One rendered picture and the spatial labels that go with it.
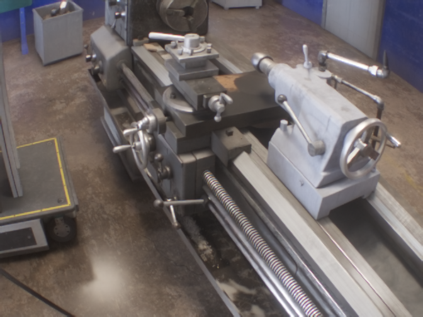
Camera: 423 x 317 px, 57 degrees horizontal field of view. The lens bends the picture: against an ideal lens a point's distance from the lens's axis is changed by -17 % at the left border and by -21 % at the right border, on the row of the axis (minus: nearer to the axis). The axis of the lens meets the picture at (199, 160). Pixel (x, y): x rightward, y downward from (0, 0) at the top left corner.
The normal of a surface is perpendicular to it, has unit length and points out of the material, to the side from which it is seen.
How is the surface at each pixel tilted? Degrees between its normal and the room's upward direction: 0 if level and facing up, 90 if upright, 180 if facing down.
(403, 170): 0
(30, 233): 90
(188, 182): 90
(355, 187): 90
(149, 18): 90
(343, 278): 36
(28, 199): 0
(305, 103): 82
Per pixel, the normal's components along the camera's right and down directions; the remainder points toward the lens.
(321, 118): -0.89, 0.12
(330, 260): -0.51, -0.51
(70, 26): 0.51, 0.52
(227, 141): 0.03, -0.80
